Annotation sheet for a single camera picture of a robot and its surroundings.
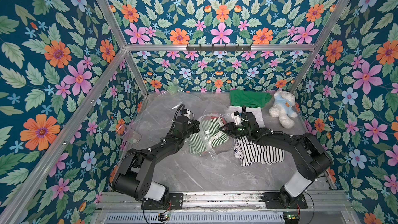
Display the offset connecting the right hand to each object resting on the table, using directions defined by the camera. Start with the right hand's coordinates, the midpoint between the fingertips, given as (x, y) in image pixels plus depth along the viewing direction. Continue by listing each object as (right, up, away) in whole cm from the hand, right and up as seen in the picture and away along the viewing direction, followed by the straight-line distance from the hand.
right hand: (224, 126), depth 88 cm
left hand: (-13, +3, +1) cm, 14 cm away
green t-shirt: (+21, +19, +27) cm, 39 cm away
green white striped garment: (-9, -4, -3) cm, 10 cm away
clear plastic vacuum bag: (-49, +2, +16) cm, 52 cm away
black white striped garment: (+13, -14, -4) cm, 20 cm away
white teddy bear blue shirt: (+40, +11, +13) cm, 43 cm away
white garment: (+25, +9, +20) cm, 33 cm away
